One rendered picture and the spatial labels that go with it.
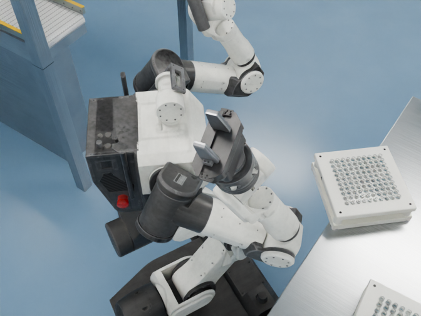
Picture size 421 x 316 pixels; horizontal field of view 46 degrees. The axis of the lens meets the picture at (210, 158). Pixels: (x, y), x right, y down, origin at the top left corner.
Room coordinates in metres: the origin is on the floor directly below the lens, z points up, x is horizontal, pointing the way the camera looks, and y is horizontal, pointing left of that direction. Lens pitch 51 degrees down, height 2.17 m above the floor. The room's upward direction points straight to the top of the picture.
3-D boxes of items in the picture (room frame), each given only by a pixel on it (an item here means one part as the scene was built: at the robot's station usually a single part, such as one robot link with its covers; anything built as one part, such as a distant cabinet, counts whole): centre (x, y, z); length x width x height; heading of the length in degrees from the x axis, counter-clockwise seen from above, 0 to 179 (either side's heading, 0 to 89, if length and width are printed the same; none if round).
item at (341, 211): (0.90, -0.47, 0.94); 0.25 x 0.24 x 0.02; 98
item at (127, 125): (0.85, 0.16, 1.14); 0.34 x 0.30 x 0.36; 6
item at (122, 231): (0.82, 0.18, 0.87); 0.28 x 0.13 x 0.18; 119
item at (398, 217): (0.90, -0.47, 0.89); 0.24 x 0.24 x 0.02; 8
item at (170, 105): (0.85, 0.10, 1.34); 0.10 x 0.07 x 0.09; 6
